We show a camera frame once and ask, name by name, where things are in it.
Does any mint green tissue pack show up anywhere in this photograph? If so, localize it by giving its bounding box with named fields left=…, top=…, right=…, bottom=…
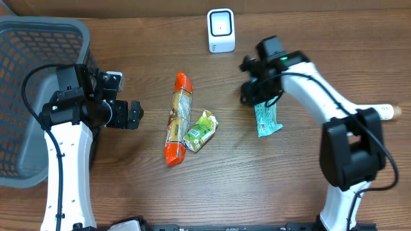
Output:
left=254, top=96, right=283, bottom=137

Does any orange spaghetti packet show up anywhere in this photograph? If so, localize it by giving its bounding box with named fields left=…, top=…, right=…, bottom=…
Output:
left=164, top=72, right=193, bottom=167

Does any green drink carton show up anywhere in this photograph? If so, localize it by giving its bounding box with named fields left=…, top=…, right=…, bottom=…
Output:
left=183, top=110, right=218, bottom=153

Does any white tube gold cap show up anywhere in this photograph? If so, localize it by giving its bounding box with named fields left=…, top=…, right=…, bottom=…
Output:
left=357, top=104, right=402, bottom=121

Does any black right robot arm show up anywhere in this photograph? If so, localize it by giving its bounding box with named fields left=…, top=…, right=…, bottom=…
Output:
left=240, top=51, right=385, bottom=230

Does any white barcode scanner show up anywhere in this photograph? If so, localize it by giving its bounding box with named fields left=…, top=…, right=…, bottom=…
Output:
left=207, top=8, right=236, bottom=53

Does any grey plastic shopping basket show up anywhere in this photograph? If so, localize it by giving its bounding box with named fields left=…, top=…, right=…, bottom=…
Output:
left=0, top=15, right=100, bottom=189

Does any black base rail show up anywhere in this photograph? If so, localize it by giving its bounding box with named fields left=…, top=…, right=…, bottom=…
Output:
left=72, top=215, right=378, bottom=231

